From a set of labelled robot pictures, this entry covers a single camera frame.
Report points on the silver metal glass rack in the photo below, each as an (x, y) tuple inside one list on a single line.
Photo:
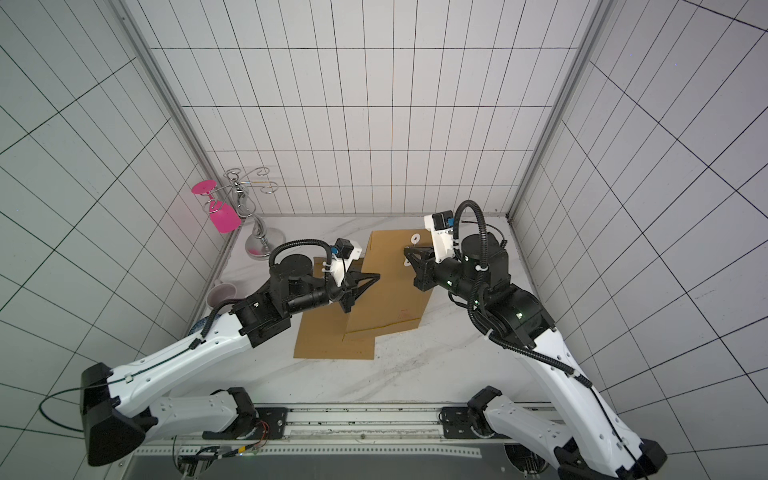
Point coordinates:
[(262, 240)]

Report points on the pink plastic wine glass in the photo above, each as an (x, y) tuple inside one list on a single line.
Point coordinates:
[(222, 215)]

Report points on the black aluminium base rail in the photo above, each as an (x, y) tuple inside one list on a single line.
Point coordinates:
[(447, 430)]

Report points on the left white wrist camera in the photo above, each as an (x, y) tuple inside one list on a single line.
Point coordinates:
[(343, 253)]

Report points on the blue patterned ceramic bowl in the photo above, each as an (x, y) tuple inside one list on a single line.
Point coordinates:
[(197, 327)]

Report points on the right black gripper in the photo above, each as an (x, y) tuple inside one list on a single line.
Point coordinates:
[(432, 273)]

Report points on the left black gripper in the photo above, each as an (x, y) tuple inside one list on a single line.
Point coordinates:
[(350, 287)]

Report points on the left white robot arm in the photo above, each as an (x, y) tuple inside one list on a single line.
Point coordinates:
[(123, 407)]

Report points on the pale purple ceramic cup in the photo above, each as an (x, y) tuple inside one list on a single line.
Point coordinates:
[(220, 292)]

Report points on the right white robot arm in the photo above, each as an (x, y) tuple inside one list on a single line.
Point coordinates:
[(591, 442)]

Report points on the kraft file bag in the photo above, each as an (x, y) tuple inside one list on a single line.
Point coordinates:
[(393, 304), (321, 337)]

